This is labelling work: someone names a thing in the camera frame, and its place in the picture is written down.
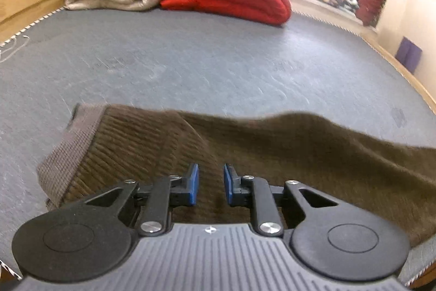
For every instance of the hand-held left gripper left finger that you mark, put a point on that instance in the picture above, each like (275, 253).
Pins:
(194, 183)

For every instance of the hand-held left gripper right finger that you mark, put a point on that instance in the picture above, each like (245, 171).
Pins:
(227, 183)

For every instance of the purple mat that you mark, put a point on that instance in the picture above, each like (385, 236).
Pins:
(409, 55)

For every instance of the maroon cushion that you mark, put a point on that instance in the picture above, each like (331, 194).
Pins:
(371, 4)

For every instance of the brown ribbed towel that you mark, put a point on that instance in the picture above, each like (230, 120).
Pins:
(272, 147)

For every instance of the loose white thread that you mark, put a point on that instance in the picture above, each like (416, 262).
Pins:
(15, 47)

